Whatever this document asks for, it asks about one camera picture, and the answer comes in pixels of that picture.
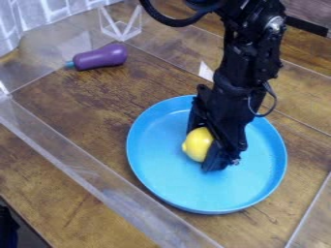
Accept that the blue round tray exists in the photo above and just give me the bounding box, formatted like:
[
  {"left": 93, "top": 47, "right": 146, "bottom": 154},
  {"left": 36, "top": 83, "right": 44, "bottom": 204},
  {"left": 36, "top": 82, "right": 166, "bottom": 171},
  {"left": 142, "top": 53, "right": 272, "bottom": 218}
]
[{"left": 126, "top": 95, "right": 287, "bottom": 214}]

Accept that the yellow lemon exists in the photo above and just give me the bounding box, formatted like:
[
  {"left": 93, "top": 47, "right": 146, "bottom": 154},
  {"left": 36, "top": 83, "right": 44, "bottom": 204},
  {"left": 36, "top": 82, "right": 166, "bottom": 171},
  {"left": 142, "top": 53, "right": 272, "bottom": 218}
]
[{"left": 181, "top": 127, "right": 213, "bottom": 162}]

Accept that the clear acrylic barrier wall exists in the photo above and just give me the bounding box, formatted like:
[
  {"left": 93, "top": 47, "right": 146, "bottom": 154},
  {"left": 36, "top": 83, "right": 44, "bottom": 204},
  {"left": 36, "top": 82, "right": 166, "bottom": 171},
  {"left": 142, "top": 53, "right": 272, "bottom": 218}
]
[{"left": 0, "top": 11, "right": 331, "bottom": 248}]

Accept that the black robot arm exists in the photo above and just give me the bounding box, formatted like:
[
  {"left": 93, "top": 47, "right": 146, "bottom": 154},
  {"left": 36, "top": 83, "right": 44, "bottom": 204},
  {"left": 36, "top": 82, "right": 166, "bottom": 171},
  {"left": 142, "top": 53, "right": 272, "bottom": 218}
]
[{"left": 186, "top": 0, "right": 285, "bottom": 171}]

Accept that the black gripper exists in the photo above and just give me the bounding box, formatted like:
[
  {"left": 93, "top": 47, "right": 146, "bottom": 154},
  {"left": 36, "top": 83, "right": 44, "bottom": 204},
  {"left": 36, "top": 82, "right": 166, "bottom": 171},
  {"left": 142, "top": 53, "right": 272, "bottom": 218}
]
[{"left": 185, "top": 72, "right": 275, "bottom": 171}]

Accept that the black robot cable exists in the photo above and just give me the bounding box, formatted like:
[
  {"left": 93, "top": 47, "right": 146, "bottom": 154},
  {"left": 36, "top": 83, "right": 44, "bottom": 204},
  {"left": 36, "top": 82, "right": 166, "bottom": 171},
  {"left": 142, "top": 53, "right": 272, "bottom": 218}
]
[{"left": 138, "top": 0, "right": 225, "bottom": 28}]

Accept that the purple toy eggplant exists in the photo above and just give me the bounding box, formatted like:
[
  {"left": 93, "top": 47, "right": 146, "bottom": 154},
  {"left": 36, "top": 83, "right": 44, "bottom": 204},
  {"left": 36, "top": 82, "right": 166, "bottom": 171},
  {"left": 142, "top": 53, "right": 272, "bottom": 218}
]
[{"left": 64, "top": 44, "right": 128, "bottom": 71}]

